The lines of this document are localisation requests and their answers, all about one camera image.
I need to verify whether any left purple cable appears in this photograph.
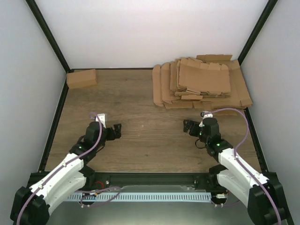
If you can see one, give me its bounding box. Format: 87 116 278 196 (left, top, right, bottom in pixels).
15 112 104 225

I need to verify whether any stack of flat cardboard boxes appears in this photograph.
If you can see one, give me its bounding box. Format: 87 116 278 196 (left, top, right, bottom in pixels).
152 54 253 111

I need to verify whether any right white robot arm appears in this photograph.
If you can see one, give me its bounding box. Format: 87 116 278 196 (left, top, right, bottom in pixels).
183 114 289 225

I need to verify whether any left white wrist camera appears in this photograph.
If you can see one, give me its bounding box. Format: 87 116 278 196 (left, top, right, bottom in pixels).
95 113 107 128

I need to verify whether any black aluminium frame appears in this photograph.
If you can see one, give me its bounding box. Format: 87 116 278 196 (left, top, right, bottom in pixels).
14 0 295 225

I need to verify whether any folded brown cardboard box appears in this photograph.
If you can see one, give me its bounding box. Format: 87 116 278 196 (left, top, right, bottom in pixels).
67 69 98 89

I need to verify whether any light blue slotted cable duct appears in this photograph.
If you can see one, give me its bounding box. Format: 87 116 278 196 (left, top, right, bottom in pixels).
66 192 211 203

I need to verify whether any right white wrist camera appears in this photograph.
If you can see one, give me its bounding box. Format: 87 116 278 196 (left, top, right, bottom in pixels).
199 111 213 128

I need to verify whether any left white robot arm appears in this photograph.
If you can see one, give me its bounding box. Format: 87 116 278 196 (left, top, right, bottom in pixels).
10 120 121 225

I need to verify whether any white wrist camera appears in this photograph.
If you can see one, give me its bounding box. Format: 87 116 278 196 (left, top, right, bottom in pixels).
95 113 107 128
199 111 213 128

